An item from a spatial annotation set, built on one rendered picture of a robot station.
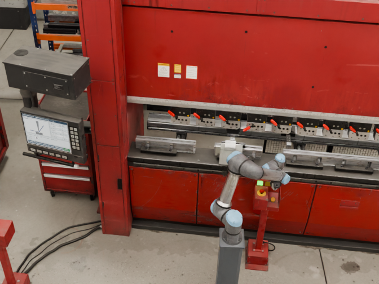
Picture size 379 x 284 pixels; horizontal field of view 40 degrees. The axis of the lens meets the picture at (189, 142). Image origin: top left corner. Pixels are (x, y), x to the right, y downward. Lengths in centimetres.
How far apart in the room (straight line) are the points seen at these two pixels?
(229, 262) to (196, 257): 82
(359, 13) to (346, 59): 35
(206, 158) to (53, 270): 162
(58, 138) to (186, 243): 172
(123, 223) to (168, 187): 57
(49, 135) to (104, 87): 53
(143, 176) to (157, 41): 123
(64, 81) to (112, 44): 48
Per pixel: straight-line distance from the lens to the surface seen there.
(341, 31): 376
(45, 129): 369
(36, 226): 508
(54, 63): 348
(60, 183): 512
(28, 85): 357
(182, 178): 439
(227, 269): 399
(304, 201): 452
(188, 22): 371
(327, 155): 438
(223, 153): 417
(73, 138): 361
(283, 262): 477
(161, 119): 454
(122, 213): 465
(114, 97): 387
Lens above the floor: 364
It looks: 38 degrees down
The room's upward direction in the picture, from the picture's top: 2 degrees clockwise
